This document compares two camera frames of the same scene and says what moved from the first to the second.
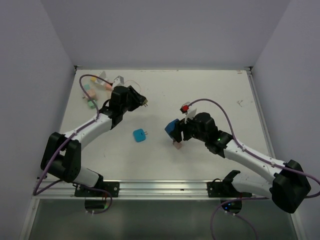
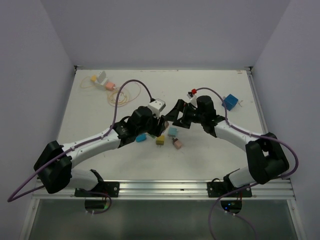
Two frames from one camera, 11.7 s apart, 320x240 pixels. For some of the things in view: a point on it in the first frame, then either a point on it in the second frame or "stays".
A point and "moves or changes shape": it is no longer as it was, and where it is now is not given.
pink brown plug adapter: [177, 145] stays
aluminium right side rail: [260, 113] stays
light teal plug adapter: [87, 87] moves or changes shape
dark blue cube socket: [170, 127] → [230, 102]
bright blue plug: [139, 135] stays
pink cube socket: [92, 93] → [166, 124]
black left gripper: [138, 99] → [157, 128]
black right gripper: [181, 126] → [173, 115]
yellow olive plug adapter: [145, 103] → [160, 140]
